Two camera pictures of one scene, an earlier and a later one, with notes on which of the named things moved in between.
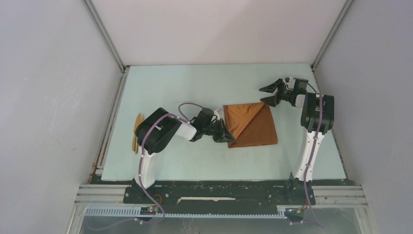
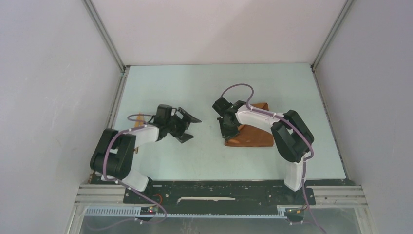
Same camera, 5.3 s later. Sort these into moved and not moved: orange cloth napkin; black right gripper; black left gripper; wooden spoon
Moved: black left gripper; black right gripper
Not moved: orange cloth napkin; wooden spoon
